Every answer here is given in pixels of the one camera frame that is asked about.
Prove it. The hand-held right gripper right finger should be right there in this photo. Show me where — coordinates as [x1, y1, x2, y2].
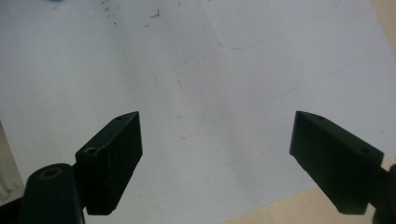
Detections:
[289, 110, 385, 216]

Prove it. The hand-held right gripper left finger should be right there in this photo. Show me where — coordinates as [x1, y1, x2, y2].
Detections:
[74, 110, 144, 217]

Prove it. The white paper sheet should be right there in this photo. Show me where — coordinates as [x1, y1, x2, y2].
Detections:
[0, 0, 396, 224]

